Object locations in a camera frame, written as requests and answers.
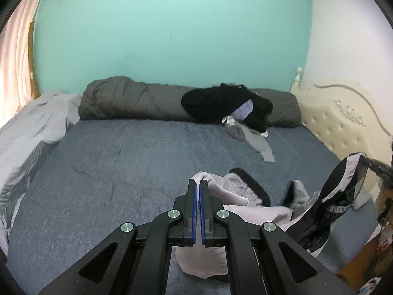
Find bed with blue sheet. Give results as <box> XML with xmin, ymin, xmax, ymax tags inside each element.
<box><xmin>6</xmin><ymin>118</ymin><xmax>381</xmax><ymax>295</ymax></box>

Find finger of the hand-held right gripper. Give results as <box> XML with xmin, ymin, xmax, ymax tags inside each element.
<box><xmin>360</xmin><ymin>154</ymin><xmax>381</xmax><ymax>173</ymax></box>

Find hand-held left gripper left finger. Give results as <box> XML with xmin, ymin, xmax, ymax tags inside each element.
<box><xmin>38</xmin><ymin>178</ymin><xmax>199</xmax><ymax>295</ymax></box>

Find pink curtain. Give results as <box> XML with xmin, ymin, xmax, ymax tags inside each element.
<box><xmin>0</xmin><ymin>0</ymin><xmax>40</xmax><ymax>126</ymax></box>

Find wooden window frame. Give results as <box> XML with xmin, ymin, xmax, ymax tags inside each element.
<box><xmin>28</xmin><ymin>21</ymin><xmax>41</xmax><ymax>98</ymax></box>

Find cream tufted headboard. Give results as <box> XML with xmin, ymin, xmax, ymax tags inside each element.
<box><xmin>290</xmin><ymin>67</ymin><xmax>393</xmax><ymax>203</ymax></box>

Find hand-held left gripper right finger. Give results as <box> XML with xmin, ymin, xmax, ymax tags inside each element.
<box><xmin>199</xmin><ymin>180</ymin><xmax>357</xmax><ymax>295</ymax></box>

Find black garment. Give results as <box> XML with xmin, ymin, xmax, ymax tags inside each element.
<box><xmin>181</xmin><ymin>83</ymin><xmax>274</xmax><ymax>133</ymax></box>

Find dark grey rolled duvet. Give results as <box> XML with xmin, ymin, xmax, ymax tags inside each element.
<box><xmin>78</xmin><ymin>76</ymin><xmax>302</xmax><ymax>129</ymax></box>

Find light grey blanket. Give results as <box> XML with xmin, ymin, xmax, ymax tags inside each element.
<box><xmin>0</xmin><ymin>90</ymin><xmax>82</xmax><ymax>246</ymax></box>

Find grey pants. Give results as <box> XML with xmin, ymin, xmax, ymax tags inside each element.
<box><xmin>226</xmin><ymin>124</ymin><xmax>276</xmax><ymax>163</ymax></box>

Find pale blue cloth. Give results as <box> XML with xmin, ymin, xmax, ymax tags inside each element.
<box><xmin>236</xmin><ymin>100</ymin><xmax>255</xmax><ymax>120</ymax></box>

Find grey jacket with black trim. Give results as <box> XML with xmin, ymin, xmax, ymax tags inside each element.
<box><xmin>175</xmin><ymin>152</ymin><xmax>368</xmax><ymax>275</ymax></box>

